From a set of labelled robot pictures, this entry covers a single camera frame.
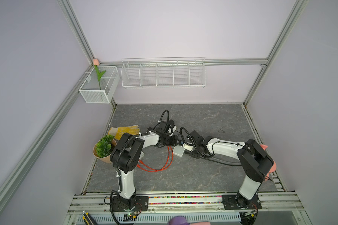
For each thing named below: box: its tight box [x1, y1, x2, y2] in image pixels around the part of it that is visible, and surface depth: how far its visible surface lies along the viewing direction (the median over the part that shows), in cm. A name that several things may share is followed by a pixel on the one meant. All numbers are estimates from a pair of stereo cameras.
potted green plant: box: [92, 134, 117, 164], surface depth 80 cm
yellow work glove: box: [107, 124, 141, 141], surface depth 107 cm
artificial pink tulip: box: [92, 58, 107, 91], surface depth 92 cm
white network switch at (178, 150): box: [172, 144, 186, 158], surface depth 92 cm
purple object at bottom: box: [167, 215, 191, 225], surface depth 71 cm
